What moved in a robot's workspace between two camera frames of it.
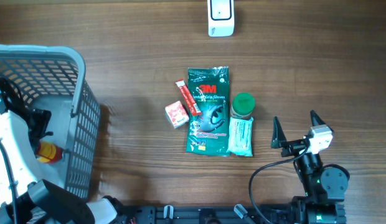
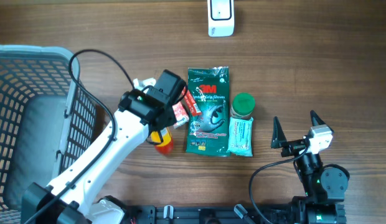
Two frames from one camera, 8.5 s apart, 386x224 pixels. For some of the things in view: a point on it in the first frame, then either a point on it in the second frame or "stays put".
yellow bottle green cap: (48, 152) → (166, 147)
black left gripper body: (39, 119) → (172, 119)
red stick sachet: (188, 98) stays put
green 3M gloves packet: (208, 134) stays put
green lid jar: (243, 105) stays put
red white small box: (176, 114) stays put
